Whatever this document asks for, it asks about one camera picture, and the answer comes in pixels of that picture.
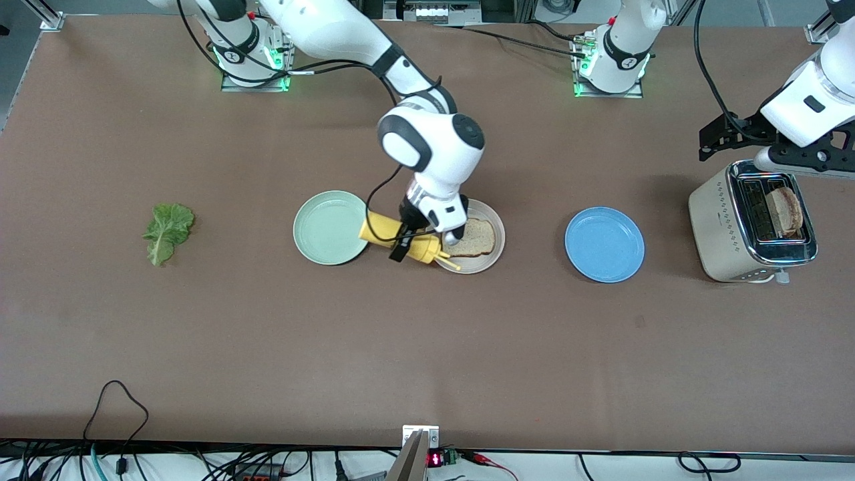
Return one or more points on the lit control box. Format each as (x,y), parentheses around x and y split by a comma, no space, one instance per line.
(431,12)

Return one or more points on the red display electronics module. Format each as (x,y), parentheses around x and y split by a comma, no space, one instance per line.
(435,459)

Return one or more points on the small metal bracket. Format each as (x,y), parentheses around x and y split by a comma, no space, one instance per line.
(431,434)

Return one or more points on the pale green plate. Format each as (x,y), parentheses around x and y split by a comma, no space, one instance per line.
(327,227)

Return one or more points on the yellow squeeze bottle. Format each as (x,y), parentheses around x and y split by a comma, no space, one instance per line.
(381,230)

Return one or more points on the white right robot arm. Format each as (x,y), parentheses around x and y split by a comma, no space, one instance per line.
(434,153)

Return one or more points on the brown bread slice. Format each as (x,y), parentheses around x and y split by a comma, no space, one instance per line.
(788,212)
(477,239)

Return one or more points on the grey metal bar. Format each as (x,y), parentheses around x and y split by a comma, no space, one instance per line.
(409,464)

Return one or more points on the blue plate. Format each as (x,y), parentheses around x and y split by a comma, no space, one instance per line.
(604,244)

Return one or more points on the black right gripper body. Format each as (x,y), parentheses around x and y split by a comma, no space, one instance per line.
(409,220)

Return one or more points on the green lettuce leaf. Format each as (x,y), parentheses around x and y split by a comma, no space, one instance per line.
(167,230)

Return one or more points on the beige plate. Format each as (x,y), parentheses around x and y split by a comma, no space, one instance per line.
(484,264)

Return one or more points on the beige chrome toaster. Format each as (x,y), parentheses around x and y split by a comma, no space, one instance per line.
(718,227)

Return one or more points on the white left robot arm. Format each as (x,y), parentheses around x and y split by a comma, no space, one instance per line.
(624,53)

